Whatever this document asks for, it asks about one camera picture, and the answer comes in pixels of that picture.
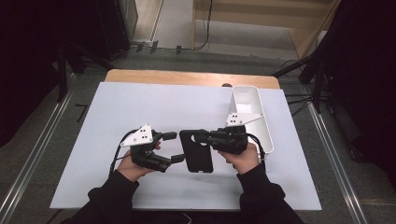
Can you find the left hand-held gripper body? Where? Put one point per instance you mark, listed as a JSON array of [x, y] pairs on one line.
[[143, 152]]

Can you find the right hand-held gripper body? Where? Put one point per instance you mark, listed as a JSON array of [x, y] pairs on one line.
[[232, 141]]

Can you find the black phone case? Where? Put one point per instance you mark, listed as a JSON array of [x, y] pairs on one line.
[[196, 158]]

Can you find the white plastic bin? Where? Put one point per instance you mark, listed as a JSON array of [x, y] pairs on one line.
[[249, 101]]

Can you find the person's left hand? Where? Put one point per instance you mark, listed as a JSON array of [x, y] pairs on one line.
[[130, 169]]

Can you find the person's right hand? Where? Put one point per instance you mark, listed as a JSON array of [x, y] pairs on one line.
[[246, 160]]

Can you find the white table sheet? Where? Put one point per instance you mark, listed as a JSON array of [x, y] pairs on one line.
[[174, 105]]

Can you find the person's black jacket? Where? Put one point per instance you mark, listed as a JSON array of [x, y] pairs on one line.
[[162, 217]]

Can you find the black metal stand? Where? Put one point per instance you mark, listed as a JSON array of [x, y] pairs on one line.
[[62, 71], [317, 84]]

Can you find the black cabinet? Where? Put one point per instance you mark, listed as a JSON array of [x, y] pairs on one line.
[[112, 25]]

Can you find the black curtain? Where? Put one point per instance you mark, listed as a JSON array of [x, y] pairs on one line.
[[25, 62], [367, 77]]

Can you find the metal floor rail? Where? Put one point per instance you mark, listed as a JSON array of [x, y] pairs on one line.
[[34, 161], [336, 161]]

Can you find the wooden furniture frame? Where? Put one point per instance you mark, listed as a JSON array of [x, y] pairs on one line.
[[311, 37]]

